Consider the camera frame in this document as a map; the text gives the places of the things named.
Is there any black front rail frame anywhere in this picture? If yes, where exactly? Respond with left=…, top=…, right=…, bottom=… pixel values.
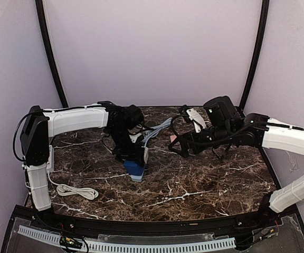
left=1, top=202, right=304, bottom=253

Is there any small circuit board left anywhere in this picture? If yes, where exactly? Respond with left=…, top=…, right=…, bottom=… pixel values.
left=59, top=236, right=82, bottom=249

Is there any left black corner post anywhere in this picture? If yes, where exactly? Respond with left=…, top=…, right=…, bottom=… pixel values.
left=35, top=0, right=69, bottom=108

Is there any pink charger plug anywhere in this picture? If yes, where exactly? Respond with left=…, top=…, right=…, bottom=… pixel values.
left=170, top=135, right=177, bottom=143

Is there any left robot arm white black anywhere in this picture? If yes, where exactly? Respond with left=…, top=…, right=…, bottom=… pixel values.
left=14, top=101, right=148, bottom=211

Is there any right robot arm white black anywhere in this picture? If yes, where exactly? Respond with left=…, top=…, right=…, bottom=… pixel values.
left=168, top=96, right=304, bottom=215

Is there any white power strip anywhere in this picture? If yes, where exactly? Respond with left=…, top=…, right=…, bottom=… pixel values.
left=46, top=144, right=99, bottom=200

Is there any right black corner post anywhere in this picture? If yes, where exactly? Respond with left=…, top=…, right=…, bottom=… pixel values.
left=239, top=0, right=270, bottom=111

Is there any white slotted cable duct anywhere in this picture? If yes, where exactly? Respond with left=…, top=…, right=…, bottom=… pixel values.
left=17, top=225, right=236, bottom=252

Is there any small circuit board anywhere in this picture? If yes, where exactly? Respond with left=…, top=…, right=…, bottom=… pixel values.
left=59, top=236, right=82, bottom=249
left=258, top=228, right=279, bottom=240

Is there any light blue power strip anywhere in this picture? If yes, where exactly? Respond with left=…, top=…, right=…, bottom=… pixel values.
left=130, top=118, right=174, bottom=183

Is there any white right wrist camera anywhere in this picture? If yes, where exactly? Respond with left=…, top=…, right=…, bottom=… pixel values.
left=186, top=108, right=206, bottom=133

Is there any blue cube socket adapter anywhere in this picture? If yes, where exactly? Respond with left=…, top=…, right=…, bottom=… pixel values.
left=123, top=160, right=146, bottom=176

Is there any black corner post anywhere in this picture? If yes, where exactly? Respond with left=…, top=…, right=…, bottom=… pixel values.
left=239, top=0, right=270, bottom=111
left=35, top=0, right=69, bottom=108

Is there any small circuit board right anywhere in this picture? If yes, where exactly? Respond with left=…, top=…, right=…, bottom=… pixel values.
left=258, top=228, right=279, bottom=240

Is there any white cube socket adapter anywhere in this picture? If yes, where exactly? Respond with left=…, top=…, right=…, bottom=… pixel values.
left=144, top=147, right=149, bottom=163

